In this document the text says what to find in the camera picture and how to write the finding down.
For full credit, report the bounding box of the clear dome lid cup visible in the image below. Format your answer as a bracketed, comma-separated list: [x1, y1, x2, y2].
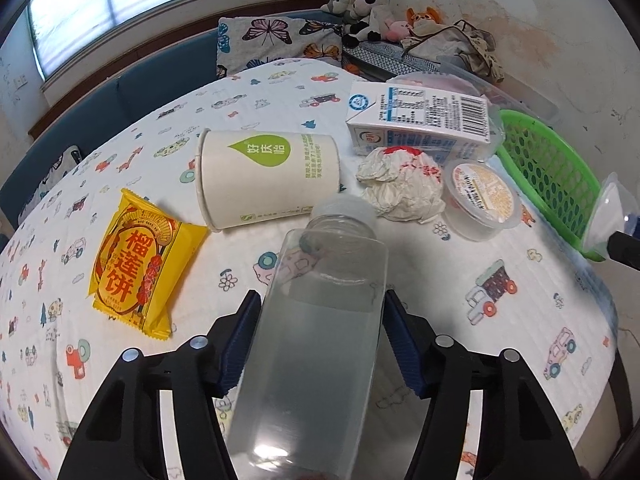
[582, 172, 639, 258]

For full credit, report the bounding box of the clear pudding cup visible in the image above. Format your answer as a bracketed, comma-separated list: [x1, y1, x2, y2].
[442, 159, 522, 242]

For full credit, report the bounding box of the yellow durian cake packet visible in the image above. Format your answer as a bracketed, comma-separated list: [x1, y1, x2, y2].
[88, 188, 208, 340]

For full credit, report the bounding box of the clear plastic bottle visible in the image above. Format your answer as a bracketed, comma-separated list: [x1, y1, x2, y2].
[227, 193, 388, 479]

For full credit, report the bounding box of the blue white milk carton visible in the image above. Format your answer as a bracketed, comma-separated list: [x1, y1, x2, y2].
[346, 81, 500, 164]

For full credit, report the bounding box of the white paper wrapper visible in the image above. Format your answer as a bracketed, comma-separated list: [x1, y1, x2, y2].
[356, 146, 445, 223]

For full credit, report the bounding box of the clear pink plastic bag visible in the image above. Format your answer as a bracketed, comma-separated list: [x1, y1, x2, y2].
[387, 72, 500, 103]

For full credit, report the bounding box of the white paper cup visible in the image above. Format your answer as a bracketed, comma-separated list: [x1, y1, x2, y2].
[194, 129, 340, 232]

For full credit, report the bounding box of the green plastic basket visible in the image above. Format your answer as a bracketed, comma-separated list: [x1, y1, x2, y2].
[497, 110, 603, 262]

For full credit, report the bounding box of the clear plastic storage box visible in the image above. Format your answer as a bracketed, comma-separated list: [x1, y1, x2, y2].
[437, 58, 560, 126]

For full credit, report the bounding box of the cartoon print tablecloth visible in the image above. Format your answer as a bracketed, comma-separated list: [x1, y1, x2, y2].
[1, 60, 617, 479]

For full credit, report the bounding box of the crumpled beige cloth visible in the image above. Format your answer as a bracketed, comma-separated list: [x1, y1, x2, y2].
[400, 20, 504, 84]

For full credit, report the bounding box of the small butterfly pillow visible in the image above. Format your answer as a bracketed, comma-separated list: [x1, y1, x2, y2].
[17, 145, 82, 223]

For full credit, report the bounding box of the orange fox plush toy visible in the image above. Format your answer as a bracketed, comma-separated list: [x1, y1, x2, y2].
[406, 6, 442, 36]

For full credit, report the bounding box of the pink pig plush toy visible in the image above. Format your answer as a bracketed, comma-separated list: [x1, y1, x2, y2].
[381, 20, 411, 44]

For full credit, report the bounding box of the blue sofa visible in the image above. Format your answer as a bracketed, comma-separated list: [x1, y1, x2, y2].
[1, 29, 355, 229]

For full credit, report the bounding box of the cow plush toy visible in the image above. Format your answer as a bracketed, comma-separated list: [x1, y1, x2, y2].
[342, 0, 395, 49]

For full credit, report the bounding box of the grey plush toy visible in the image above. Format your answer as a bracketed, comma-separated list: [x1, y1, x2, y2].
[320, 0, 354, 16]

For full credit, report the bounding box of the butterfly print pillow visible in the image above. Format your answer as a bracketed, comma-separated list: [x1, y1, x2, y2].
[217, 16, 343, 78]

